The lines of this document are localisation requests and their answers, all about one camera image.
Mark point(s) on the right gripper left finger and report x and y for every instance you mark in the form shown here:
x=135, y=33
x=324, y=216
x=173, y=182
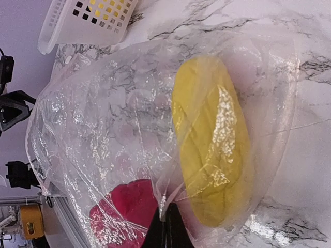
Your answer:
x=156, y=236

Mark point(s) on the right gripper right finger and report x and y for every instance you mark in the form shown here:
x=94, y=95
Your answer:
x=177, y=236

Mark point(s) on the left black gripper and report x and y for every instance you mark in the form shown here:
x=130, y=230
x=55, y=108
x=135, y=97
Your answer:
x=13, y=105

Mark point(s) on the fake red pepper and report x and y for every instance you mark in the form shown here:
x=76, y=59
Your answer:
x=123, y=217

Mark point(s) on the clear zip top bag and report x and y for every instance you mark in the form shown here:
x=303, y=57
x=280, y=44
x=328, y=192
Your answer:
x=103, y=123

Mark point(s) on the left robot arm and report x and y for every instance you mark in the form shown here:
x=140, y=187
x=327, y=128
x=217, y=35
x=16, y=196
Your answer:
x=19, y=174

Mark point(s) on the white plastic basket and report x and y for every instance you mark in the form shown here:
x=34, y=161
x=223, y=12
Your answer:
x=70, y=22

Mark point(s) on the aluminium front rail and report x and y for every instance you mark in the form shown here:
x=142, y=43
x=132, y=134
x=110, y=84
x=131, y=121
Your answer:
x=61, y=228

